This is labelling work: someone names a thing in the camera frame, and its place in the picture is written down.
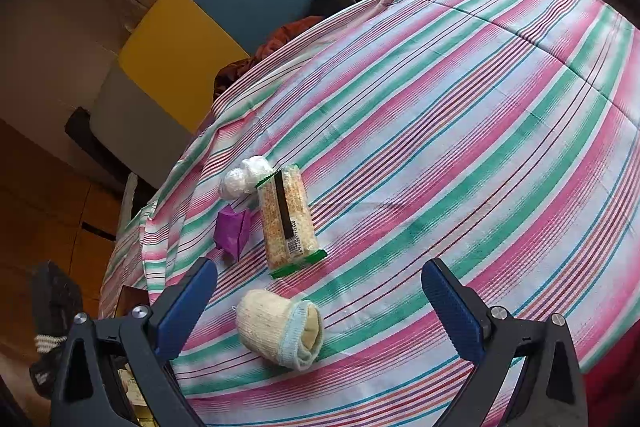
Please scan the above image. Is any cream sock blue cuff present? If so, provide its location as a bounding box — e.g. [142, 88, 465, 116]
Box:
[235, 289, 325, 370]

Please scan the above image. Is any small white plastic-wrapped bundle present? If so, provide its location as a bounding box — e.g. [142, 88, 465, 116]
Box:
[221, 155, 275, 201]

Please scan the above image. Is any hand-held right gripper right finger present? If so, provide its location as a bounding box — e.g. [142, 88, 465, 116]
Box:
[421, 258, 588, 427]

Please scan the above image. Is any purple wrapper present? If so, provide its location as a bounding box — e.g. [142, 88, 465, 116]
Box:
[215, 203, 253, 260]

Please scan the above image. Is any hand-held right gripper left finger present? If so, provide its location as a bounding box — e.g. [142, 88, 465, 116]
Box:
[50, 257, 219, 427]

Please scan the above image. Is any red cloth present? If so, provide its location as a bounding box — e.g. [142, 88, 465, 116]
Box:
[582, 332, 640, 427]

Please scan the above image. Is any striped bed sheet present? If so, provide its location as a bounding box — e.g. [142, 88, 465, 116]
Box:
[97, 0, 640, 427]

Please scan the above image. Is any rice cracker snack packet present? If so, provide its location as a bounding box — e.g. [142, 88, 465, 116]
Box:
[255, 164, 328, 280]

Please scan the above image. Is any black striped slipper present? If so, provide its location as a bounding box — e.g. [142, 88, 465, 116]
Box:
[29, 261, 85, 399]

